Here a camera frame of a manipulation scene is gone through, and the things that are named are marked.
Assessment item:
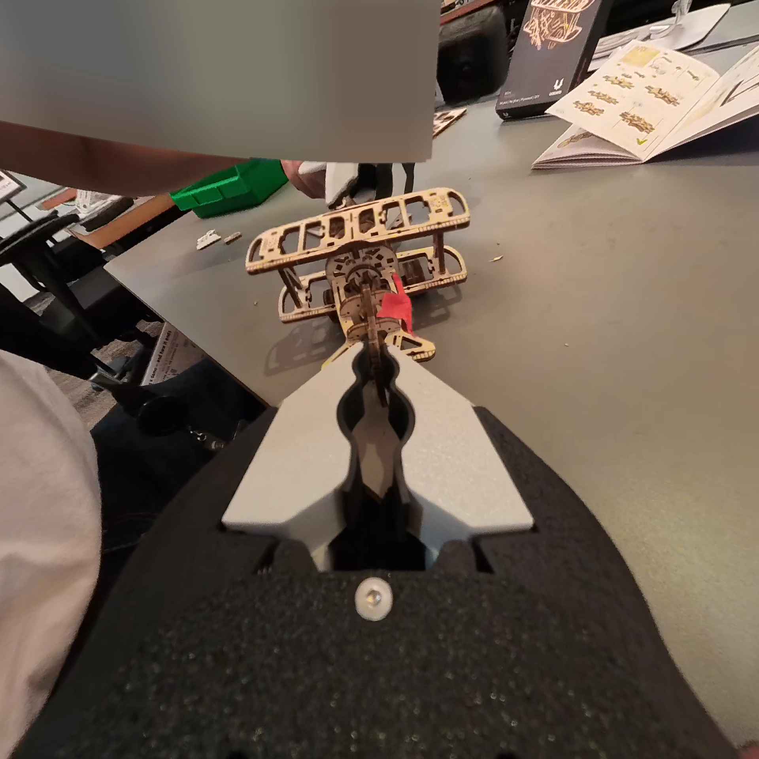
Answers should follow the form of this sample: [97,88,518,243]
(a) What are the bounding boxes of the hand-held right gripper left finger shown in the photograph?
[221,343,363,571]

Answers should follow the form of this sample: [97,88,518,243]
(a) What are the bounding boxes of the grey desk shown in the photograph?
[104,36,759,748]

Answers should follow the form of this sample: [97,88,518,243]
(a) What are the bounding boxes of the person's left hand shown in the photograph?
[280,159,328,200]

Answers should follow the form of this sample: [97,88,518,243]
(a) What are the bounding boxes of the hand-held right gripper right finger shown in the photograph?
[382,346,536,563]

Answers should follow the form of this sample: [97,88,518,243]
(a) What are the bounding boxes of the black model kit box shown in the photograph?
[495,0,614,121]

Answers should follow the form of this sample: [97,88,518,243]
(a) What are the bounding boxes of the wooden side desk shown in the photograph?
[44,187,192,251]

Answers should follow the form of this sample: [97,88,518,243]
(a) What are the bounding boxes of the printed paper sheet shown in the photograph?
[141,323,210,387]

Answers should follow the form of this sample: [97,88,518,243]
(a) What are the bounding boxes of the green plastic bin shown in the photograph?
[169,159,290,219]

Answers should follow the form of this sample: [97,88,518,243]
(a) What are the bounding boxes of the person's dark trousers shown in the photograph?
[89,356,269,570]

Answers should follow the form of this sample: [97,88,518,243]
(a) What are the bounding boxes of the white instruction booklet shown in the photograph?
[531,38,759,173]

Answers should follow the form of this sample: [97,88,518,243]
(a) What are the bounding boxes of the person's white shirt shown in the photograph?
[0,350,106,755]

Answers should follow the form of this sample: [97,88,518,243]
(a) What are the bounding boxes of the wooden model biplane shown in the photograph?
[245,187,471,410]

